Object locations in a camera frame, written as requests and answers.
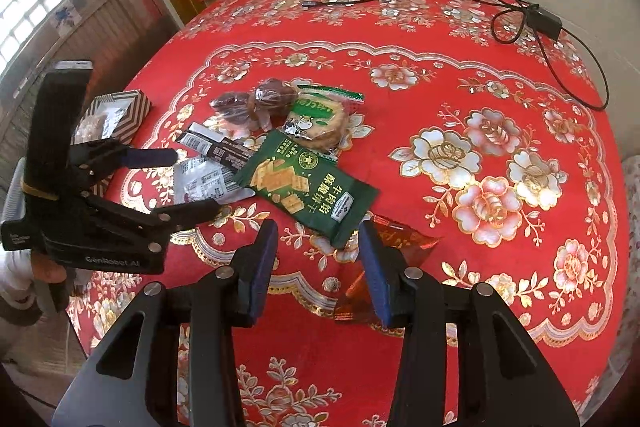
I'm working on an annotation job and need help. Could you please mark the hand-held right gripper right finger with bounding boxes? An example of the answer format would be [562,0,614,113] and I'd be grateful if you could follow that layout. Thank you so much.
[359,221,581,427]

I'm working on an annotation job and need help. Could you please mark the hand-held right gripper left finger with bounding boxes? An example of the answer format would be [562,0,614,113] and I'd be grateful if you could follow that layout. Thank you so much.
[52,219,279,427]

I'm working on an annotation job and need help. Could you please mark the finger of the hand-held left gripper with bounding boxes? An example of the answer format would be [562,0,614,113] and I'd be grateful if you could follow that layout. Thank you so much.
[70,143,179,192]
[80,192,222,253]

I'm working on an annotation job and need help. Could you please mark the red triangular candy packet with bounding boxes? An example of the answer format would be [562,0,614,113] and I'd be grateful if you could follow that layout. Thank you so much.
[334,257,396,324]
[372,216,442,253]

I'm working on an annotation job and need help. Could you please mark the white printed snack packet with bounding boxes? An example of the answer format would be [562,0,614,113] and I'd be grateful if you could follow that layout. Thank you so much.
[173,156,256,204]

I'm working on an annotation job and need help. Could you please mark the clear zip bag of nuts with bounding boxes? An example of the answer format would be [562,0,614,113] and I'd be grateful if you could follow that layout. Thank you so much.
[75,113,109,140]

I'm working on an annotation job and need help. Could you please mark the striped cardboard box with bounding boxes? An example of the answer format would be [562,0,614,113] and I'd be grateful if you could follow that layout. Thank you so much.
[71,90,152,146]

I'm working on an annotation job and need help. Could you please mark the person's left hand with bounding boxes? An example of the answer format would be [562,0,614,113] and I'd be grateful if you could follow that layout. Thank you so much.
[29,252,69,286]

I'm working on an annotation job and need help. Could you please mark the black snack bar packet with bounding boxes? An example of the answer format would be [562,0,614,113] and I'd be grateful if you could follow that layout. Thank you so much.
[179,131,261,174]
[187,122,229,142]

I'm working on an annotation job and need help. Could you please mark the green cracker packet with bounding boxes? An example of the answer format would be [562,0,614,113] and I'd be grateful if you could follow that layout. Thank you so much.
[232,129,379,250]

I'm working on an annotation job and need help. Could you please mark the wrapped dark red dates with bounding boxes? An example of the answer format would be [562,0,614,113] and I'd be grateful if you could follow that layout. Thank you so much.
[248,78,301,130]
[210,91,251,130]

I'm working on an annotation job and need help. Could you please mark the small paper notice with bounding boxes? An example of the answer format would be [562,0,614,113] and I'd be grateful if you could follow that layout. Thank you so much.
[52,2,81,32]

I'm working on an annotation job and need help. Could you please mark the red floral tablecloth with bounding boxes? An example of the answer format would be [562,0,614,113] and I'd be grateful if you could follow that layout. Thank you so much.
[65,0,631,427]

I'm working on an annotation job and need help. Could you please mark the green white cookie packet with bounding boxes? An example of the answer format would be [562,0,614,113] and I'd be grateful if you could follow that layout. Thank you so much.
[282,84,365,154]

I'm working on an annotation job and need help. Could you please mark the grey floral cushion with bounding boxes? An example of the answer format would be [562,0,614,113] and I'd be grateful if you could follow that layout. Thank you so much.
[621,157,640,228]

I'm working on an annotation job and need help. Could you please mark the black power adapter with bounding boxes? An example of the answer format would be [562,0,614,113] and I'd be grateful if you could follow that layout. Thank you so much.
[525,7,564,40]

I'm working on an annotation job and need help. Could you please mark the black power cable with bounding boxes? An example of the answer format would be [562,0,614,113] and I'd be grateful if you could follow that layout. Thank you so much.
[434,0,611,110]

